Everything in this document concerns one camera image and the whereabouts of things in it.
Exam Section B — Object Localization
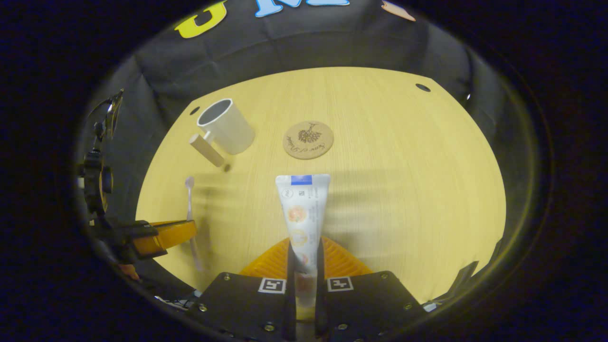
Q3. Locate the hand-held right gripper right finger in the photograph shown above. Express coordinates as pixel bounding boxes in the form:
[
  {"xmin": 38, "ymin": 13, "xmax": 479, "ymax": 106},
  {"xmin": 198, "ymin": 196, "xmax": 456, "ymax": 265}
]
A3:
[{"xmin": 315, "ymin": 236, "xmax": 427, "ymax": 342}]

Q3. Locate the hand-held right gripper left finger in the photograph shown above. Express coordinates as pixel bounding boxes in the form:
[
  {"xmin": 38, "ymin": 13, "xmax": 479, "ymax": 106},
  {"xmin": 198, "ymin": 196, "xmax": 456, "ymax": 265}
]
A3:
[{"xmin": 189, "ymin": 237, "xmax": 297, "ymax": 342}]

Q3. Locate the white toothbrush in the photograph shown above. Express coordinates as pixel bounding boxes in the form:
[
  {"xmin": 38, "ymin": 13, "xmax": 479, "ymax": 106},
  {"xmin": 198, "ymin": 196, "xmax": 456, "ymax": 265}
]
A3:
[{"xmin": 184, "ymin": 176, "xmax": 206, "ymax": 272}]

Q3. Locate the white toothpaste tube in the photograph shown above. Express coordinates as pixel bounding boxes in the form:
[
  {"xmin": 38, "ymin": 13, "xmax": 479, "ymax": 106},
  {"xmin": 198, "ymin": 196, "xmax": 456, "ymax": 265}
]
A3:
[{"xmin": 275, "ymin": 174, "xmax": 331, "ymax": 309}]

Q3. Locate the white cup with wooden handle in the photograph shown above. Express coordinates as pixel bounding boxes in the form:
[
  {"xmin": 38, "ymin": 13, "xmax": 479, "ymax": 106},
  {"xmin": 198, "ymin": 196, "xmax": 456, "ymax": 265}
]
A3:
[{"xmin": 189, "ymin": 98, "xmax": 256, "ymax": 168}]

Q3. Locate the round cork coaster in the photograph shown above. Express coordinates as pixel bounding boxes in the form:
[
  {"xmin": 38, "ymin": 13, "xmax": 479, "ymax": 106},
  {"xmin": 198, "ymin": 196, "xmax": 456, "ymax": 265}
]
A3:
[{"xmin": 283, "ymin": 120, "xmax": 334, "ymax": 160}]

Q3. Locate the black backdrop cloth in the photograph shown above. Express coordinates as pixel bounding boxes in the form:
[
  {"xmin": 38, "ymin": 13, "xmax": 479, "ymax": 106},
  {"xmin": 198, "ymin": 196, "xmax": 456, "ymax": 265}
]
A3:
[{"xmin": 78, "ymin": 0, "xmax": 528, "ymax": 285}]

